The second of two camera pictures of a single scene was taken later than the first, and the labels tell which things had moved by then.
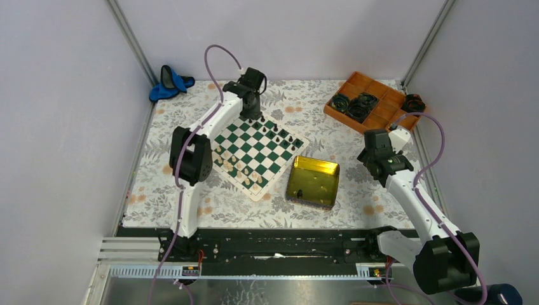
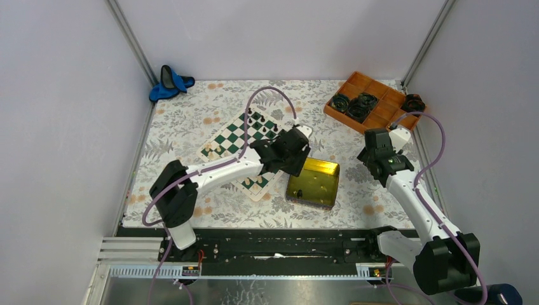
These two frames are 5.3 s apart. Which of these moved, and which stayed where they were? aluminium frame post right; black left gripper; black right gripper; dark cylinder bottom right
Moved: black left gripper
Stayed: aluminium frame post right; dark cylinder bottom right; black right gripper
